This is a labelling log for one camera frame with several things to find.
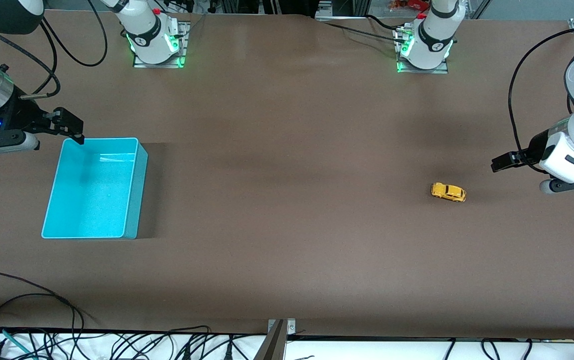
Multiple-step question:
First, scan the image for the black cable with plug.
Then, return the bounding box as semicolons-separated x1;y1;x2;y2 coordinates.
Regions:
187;327;268;360

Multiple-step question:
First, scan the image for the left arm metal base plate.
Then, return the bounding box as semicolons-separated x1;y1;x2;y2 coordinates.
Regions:
396;27;449;75

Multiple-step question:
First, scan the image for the long black looped cable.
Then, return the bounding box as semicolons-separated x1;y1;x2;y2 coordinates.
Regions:
0;271;86;346
0;293;77;351

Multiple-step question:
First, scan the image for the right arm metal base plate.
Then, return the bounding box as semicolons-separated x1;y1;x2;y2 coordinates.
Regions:
133;21;189;69

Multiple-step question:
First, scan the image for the brown table cover mat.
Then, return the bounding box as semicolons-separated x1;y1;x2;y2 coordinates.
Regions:
0;9;574;342

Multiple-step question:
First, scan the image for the black cable to arm base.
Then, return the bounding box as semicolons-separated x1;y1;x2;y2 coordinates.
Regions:
323;20;404;45
364;13;408;32

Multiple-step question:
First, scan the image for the silver bracket plate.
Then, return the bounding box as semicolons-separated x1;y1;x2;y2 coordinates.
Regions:
267;318;297;335

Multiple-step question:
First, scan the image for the yellow beetle toy car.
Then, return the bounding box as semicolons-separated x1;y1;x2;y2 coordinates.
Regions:
430;182;467;203

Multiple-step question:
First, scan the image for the red orange package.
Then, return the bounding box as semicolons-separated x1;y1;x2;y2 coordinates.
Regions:
388;0;430;12

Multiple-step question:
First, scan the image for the white lower shelf surface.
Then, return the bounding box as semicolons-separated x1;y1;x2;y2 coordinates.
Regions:
0;331;574;360

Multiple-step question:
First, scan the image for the silver metal box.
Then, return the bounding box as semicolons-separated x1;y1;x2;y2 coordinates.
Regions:
315;0;336;21

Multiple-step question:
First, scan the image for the grey metal bar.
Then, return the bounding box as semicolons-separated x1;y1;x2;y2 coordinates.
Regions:
253;320;288;360

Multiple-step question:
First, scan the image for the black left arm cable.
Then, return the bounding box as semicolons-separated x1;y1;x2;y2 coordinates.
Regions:
509;26;574;173

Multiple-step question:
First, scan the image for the turquoise plastic bin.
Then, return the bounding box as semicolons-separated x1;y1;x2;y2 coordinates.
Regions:
41;137;149;240

